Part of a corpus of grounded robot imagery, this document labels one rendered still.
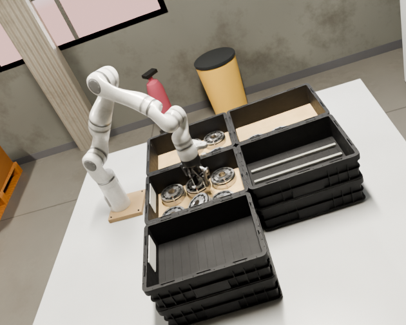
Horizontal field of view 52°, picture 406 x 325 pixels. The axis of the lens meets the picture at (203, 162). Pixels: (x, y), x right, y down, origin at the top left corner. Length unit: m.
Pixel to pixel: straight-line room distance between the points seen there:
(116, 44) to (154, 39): 0.34
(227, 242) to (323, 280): 0.34
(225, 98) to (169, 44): 0.71
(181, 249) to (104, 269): 0.43
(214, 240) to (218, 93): 2.20
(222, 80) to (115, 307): 2.27
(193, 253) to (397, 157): 0.91
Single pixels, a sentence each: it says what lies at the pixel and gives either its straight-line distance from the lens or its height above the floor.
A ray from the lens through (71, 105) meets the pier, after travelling 4.13.
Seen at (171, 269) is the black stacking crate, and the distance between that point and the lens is 1.48.
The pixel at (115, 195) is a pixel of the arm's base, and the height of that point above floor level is 0.82.
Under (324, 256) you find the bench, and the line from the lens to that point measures 1.51.
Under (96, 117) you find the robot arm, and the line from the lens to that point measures 1.71.
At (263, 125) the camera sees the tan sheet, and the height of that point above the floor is 0.83.
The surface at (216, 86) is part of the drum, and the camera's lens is 3.50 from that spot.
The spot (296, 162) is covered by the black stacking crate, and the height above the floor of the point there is 0.83.
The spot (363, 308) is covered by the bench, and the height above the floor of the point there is 0.70.
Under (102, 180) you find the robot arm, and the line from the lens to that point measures 1.91.
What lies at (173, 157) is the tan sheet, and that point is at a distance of 1.98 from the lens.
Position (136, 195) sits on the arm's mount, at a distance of 2.06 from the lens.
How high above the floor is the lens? 1.87
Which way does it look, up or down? 34 degrees down
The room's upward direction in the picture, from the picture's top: 23 degrees counter-clockwise
